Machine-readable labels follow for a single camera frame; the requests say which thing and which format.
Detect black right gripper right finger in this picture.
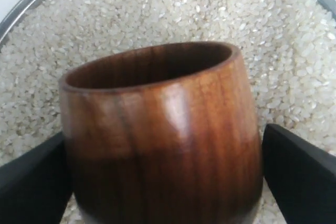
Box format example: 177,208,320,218
263,124,335,223

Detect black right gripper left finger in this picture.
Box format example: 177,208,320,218
1,132,72,224

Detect brown wooden cup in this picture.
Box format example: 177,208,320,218
59,42,263,223

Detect round metal rice plate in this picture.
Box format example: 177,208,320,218
0,0,336,224

